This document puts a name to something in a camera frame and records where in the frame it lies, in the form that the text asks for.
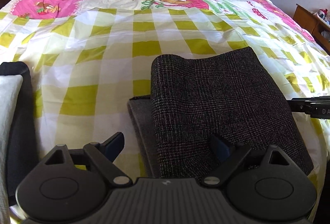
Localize wooden side shelf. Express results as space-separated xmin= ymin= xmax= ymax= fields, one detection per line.
xmin=293 ymin=4 xmax=330 ymax=54

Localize dark grey plaid pants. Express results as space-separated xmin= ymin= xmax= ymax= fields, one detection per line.
xmin=127 ymin=47 xmax=314 ymax=180

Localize red white plush toy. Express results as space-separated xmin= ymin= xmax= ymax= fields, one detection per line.
xmin=317 ymin=9 xmax=330 ymax=25

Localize checkered cartoon bed sheet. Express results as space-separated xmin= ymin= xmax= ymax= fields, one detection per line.
xmin=0 ymin=0 xmax=330 ymax=222

